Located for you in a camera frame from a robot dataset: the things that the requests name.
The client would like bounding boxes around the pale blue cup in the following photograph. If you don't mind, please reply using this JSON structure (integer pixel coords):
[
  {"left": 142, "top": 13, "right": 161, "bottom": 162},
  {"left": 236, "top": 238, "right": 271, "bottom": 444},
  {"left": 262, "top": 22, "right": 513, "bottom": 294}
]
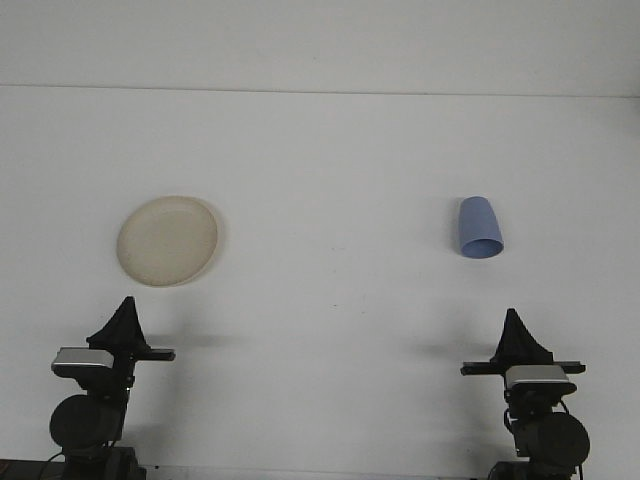
[{"left": 457, "top": 195, "right": 505, "bottom": 260}]

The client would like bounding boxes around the pale round plate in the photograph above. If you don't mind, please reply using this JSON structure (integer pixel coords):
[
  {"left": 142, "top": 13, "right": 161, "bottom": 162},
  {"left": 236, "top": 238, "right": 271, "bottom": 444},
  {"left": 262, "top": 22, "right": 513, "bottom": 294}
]
[{"left": 116, "top": 195, "right": 225, "bottom": 289}]

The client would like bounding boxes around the dark robot platform edge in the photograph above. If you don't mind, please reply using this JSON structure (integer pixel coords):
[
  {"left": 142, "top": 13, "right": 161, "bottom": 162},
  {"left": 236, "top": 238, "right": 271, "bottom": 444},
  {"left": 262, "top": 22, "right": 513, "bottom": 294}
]
[{"left": 0, "top": 457, "right": 69, "bottom": 480}]

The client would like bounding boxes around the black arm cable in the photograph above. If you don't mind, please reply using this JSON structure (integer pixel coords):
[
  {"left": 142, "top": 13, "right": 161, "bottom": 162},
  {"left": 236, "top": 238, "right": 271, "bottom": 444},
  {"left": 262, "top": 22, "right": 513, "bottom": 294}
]
[{"left": 40, "top": 450, "right": 67, "bottom": 480}]

